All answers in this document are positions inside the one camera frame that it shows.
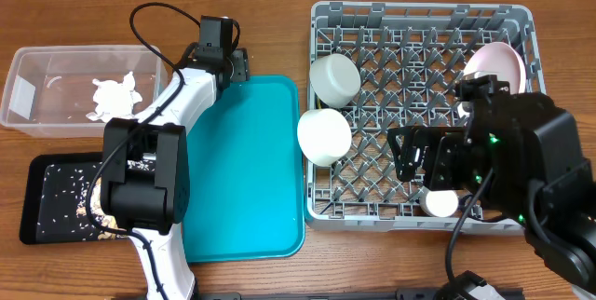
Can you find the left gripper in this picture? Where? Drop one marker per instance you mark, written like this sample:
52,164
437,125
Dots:
240,70

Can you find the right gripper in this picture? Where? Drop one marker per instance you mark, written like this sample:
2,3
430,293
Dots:
439,143

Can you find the white cup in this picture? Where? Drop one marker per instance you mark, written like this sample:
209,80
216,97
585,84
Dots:
443,203

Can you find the white bowl with nuts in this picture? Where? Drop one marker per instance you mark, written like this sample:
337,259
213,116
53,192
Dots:
324,136

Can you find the grey bowl with rice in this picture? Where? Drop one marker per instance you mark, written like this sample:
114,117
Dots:
335,79

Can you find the pink round plate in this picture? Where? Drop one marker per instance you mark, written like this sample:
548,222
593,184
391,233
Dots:
499,59

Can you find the white napkin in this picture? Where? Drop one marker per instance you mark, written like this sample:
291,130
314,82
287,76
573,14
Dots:
114,99

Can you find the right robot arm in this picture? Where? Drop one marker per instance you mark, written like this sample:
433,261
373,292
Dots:
520,155

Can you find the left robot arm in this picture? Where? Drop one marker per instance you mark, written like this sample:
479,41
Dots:
145,177

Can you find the grey dishwasher rack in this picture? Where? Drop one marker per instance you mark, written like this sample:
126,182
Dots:
409,56

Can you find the teal serving tray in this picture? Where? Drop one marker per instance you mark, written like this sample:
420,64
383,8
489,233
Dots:
247,197

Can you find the clear plastic bin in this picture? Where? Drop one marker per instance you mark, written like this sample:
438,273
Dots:
49,90

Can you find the spilled rice and nuts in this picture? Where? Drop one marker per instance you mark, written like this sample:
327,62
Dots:
62,213

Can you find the black tray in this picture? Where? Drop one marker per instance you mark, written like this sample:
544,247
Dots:
34,187

